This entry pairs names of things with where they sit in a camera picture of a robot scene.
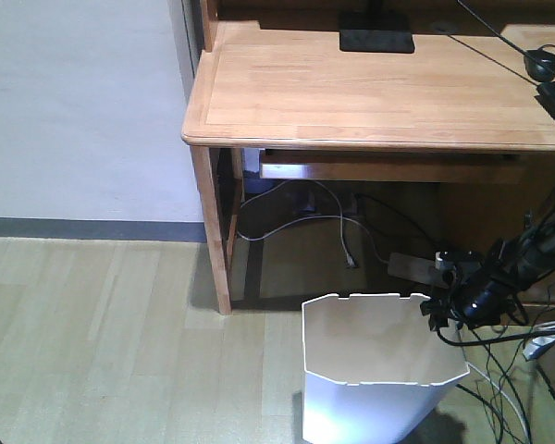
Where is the white cable on floor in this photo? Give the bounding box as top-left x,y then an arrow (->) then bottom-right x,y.
466,360 -> 533,444

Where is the white plastic trash bin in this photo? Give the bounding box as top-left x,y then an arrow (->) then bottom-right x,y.
302,293 -> 470,443

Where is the wooden desk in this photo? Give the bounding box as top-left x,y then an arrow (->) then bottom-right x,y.
182,1 -> 555,315

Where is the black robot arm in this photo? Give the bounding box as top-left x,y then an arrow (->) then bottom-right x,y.
420,202 -> 555,331

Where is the black computer mouse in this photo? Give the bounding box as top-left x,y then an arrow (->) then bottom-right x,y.
524,49 -> 555,82

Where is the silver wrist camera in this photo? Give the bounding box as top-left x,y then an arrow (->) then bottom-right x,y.
435,251 -> 474,271

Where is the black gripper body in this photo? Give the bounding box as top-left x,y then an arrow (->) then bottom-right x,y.
448,259 -> 521,329

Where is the wooden keyboard tray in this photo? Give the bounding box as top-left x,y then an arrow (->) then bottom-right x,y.
259,149 -> 527,184

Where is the white power strip under desk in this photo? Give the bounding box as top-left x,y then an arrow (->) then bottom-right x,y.
388,253 -> 448,288

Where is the grey cable under desk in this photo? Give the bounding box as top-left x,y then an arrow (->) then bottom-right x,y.
237,178 -> 389,270

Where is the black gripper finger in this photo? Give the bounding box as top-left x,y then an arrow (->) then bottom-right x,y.
420,299 -> 452,331

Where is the black cable on floor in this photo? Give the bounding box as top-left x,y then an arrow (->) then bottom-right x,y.
457,323 -> 555,444

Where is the black monitor stand base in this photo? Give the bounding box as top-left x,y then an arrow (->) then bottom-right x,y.
338,0 -> 416,55

